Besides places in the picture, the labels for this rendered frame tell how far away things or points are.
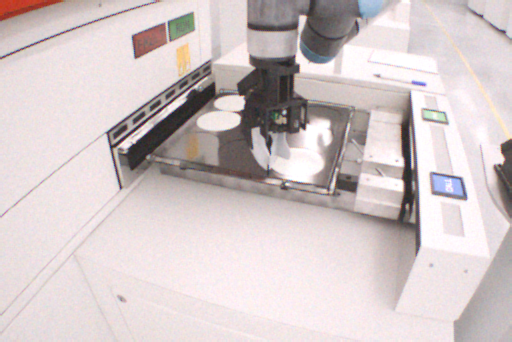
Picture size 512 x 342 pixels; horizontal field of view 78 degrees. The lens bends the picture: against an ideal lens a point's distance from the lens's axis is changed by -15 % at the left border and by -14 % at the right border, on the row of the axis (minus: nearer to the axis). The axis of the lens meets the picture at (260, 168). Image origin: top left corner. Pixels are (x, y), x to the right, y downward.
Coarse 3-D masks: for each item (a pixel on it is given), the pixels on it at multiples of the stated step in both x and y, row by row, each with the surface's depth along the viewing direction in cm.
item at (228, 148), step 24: (216, 96) 95; (192, 120) 84; (312, 120) 84; (336, 120) 84; (168, 144) 75; (192, 144) 75; (216, 144) 75; (240, 144) 75; (288, 144) 74; (312, 144) 75; (336, 144) 74; (240, 168) 67; (264, 168) 67
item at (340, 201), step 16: (176, 176) 79; (192, 176) 77; (208, 176) 76; (224, 176) 74; (256, 192) 74; (272, 192) 72; (288, 192) 71; (304, 192) 70; (336, 192) 69; (336, 208) 69; (352, 208) 68
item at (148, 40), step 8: (144, 32) 67; (152, 32) 70; (160, 32) 73; (136, 40) 66; (144, 40) 68; (152, 40) 70; (160, 40) 73; (136, 48) 66; (144, 48) 69; (152, 48) 71
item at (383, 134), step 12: (372, 120) 89; (372, 132) 83; (384, 132) 83; (396, 132) 84; (372, 144) 79; (384, 144) 79; (396, 144) 79; (396, 156) 75; (360, 204) 63; (372, 204) 62; (384, 204) 61; (396, 204) 61; (384, 216) 63; (396, 216) 62
